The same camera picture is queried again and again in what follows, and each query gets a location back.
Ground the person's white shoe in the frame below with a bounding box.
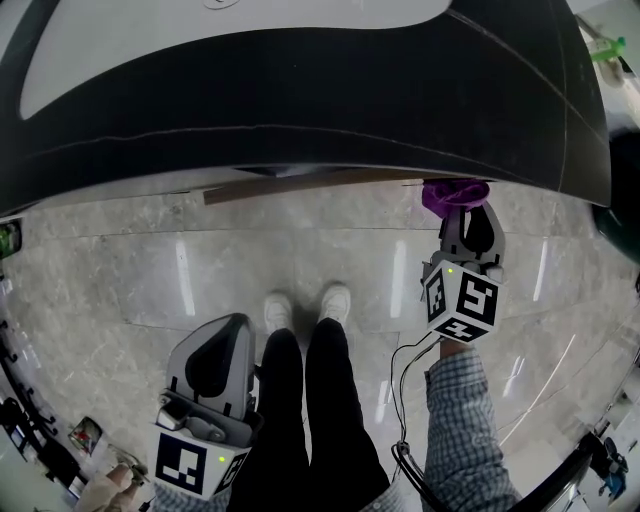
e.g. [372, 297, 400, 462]
[262, 291, 295, 335]
[318, 282, 352, 327]

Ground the black bin with green bag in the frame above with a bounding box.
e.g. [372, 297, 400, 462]
[0, 218, 24, 260]

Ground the person's leg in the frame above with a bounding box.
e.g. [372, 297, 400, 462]
[303, 316, 392, 512]
[233, 326, 312, 512]

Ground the white sink basin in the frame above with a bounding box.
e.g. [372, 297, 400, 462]
[18, 0, 454, 122]

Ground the person's white right shoe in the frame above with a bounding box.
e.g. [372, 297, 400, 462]
[318, 282, 352, 327]

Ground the dark green bin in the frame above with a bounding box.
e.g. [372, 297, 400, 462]
[591, 127, 640, 262]

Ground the person's left leg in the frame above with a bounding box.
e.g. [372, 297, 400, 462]
[233, 326, 312, 512]

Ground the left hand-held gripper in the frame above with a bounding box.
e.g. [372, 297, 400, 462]
[149, 313, 265, 502]

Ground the thick black cable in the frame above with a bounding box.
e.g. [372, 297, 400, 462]
[391, 440, 432, 507]

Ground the person's right leg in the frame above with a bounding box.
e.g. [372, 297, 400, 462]
[303, 316, 392, 512]

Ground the person's white left shoe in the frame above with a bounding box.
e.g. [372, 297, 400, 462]
[262, 291, 295, 335]

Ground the purple cloth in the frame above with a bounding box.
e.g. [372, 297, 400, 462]
[420, 179, 492, 220]

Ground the green bottle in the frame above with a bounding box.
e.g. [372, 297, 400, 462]
[589, 36, 628, 64]

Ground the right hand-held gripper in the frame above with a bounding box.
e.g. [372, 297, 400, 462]
[421, 204, 507, 344]

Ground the small wire waste bin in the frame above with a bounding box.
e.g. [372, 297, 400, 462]
[68, 416, 105, 455]

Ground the grey metal box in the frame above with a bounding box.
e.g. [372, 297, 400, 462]
[518, 431, 607, 512]

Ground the thin black cable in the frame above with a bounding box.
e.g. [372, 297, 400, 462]
[400, 342, 444, 446]
[389, 333, 442, 446]

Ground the person's left forearm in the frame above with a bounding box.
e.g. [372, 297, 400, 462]
[149, 479, 251, 512]

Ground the person's right forearm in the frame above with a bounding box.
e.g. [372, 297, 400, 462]
[424, 339, 524, 512]

